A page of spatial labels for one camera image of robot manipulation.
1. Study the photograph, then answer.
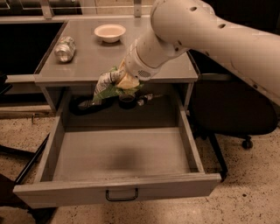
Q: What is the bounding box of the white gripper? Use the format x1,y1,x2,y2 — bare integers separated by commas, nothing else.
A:
116,40,160,89

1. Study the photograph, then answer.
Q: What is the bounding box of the green jalapeno chip bag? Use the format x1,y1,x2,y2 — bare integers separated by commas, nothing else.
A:
92,67,143,105

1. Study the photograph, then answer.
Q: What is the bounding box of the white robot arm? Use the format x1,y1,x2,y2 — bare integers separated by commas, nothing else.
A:
121,0,280,105

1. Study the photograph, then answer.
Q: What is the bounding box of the grey counter cabinet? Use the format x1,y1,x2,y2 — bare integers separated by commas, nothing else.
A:
32,16,200,113

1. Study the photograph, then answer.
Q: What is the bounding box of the grey open drawer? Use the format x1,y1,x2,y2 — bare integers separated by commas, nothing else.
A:
14,85,221,208

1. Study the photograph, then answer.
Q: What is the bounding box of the black tape roll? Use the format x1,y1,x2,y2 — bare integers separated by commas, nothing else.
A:
118,94,137,109

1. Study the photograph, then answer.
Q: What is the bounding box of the small silver gadget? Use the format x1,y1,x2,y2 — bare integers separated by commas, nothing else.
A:
136,94,162,106

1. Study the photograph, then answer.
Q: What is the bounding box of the white ceramic bowl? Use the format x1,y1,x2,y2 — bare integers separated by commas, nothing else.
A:
94,24,126,43

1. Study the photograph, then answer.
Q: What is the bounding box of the crushed silver soda can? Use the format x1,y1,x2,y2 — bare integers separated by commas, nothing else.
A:
54,36,76,63

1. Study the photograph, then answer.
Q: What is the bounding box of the black office chair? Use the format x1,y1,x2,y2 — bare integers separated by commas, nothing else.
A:
186,0,280,179

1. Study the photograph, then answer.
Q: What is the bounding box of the black floor stand left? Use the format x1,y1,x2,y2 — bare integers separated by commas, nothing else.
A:
0,73,58,224

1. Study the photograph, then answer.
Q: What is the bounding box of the black cable coil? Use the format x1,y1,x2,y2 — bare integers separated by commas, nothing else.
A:
68,93,115,116

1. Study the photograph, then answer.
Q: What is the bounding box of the black drawer handle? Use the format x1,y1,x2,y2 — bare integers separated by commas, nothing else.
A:
105,188,138,202

